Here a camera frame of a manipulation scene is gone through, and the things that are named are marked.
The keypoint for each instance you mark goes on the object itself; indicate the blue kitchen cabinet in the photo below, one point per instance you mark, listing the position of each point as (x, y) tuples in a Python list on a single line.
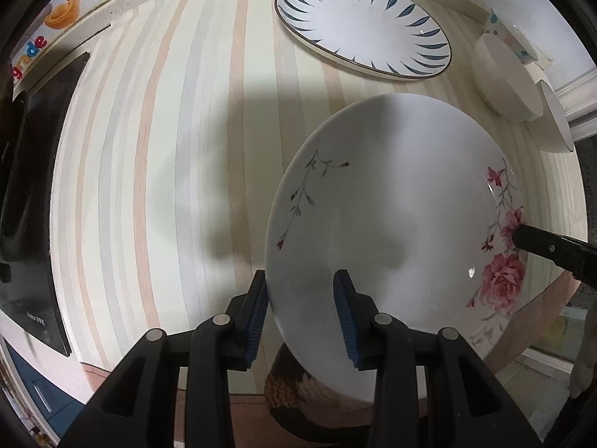
[(42, 382)]

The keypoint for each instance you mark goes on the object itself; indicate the colourful letters wall sticker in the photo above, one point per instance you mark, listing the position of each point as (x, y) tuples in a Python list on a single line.
[(30, 53)]

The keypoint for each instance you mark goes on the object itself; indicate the white plate with pink flowers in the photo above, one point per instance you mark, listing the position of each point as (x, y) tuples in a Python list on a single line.
[(396, 196)]

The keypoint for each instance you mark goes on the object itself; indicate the cut orange wall sticker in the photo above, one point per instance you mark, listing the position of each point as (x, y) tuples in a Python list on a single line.
[(60, 16)]

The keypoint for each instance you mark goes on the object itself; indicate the white door frame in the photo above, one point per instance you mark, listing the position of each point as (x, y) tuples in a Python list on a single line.
[(571, 98)]

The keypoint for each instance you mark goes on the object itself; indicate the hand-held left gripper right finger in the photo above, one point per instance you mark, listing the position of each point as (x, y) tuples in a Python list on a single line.
[(347, 317)]

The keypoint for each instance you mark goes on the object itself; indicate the striped tablecloth with cat print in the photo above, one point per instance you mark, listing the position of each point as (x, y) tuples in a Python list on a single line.
[(163, 149)]

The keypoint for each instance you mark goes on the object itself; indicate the white bowl with dark rim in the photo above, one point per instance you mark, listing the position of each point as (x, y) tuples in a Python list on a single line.
[(555, 121)]

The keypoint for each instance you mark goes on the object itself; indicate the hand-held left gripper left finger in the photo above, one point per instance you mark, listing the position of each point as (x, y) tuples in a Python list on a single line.
[(259, 305)]

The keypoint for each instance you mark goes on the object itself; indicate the black induction cooktop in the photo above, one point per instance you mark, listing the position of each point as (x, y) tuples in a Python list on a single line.
[(28, 196)]

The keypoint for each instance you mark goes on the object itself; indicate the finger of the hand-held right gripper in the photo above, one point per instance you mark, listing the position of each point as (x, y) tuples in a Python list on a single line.
[(555, 249)]

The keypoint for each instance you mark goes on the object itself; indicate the white bowl with blue pattern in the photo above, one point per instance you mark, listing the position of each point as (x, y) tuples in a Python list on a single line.
[(501, 28)]

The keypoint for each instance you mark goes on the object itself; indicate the white plate with blue leaves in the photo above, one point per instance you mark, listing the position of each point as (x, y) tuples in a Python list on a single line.
[(364, 23)]

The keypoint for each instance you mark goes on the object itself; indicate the plain white bowl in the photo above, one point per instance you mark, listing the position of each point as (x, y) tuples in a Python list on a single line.
[(503, 79)]

